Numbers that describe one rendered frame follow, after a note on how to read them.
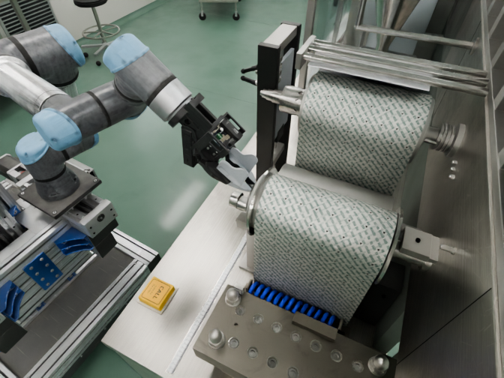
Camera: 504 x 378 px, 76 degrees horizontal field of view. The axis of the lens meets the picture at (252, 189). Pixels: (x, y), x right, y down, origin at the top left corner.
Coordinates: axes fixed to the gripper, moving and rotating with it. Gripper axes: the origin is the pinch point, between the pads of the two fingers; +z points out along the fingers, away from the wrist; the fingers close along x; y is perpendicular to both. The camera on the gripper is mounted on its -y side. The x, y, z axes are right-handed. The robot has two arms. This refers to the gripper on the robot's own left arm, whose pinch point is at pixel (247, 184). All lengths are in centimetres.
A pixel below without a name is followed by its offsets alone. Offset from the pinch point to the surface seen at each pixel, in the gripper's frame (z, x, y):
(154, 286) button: 6.2, -17.0, -39.0
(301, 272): 19.5, -8.3, 2.0
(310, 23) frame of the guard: -11, 94, -12
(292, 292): 25.3, -8.3, -6.3
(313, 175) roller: 10.3, 11.2, 5.1
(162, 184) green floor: -2, 79, -168
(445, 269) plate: 24.0, -8.2, 28.2
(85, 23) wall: -196, 257, -309
